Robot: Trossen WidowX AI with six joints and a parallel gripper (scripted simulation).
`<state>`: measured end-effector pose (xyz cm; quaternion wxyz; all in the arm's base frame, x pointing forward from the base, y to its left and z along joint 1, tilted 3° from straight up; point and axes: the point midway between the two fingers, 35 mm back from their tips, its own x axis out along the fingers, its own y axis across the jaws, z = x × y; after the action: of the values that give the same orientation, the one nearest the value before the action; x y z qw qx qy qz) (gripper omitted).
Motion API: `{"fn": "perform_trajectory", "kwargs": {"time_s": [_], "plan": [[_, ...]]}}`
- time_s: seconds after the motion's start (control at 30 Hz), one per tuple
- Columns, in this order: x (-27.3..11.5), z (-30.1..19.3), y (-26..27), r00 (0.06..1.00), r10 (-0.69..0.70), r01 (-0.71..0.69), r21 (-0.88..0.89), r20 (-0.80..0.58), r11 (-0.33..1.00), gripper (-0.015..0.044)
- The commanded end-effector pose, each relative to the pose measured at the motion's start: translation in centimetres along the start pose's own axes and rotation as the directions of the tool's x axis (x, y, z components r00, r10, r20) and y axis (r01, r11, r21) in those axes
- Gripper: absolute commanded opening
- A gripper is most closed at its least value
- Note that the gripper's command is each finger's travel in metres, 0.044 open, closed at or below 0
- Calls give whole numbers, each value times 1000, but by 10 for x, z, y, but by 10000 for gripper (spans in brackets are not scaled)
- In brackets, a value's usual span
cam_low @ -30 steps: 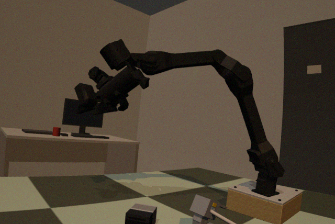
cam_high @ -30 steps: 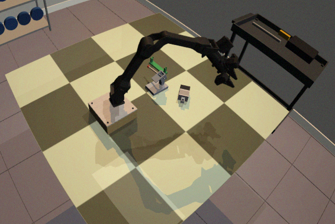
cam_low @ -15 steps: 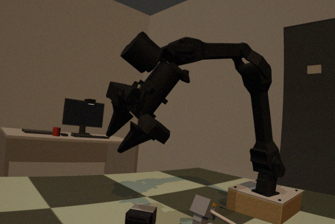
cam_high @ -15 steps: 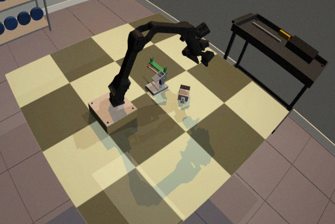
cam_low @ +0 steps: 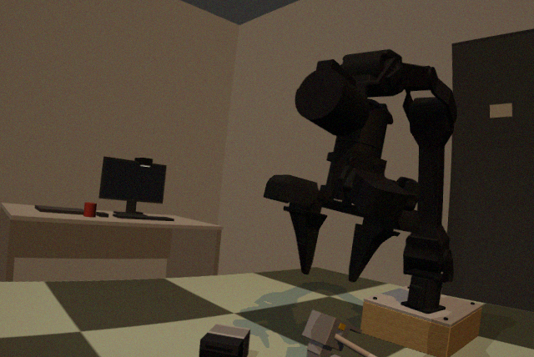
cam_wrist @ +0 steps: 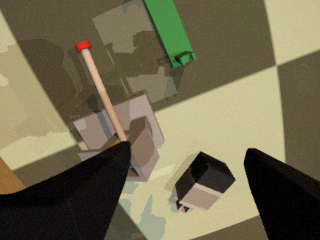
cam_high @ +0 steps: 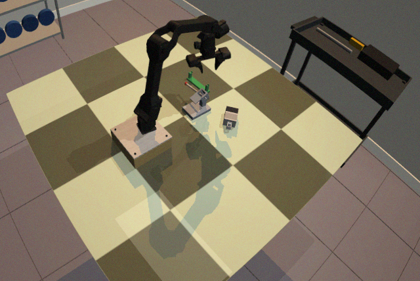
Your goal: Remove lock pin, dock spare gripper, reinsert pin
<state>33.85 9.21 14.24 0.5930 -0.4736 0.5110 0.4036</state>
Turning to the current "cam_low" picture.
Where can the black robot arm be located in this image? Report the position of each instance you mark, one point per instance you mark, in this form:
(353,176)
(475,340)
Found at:
(335,97)

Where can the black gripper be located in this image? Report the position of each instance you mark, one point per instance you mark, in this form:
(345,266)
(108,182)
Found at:
(306,201)

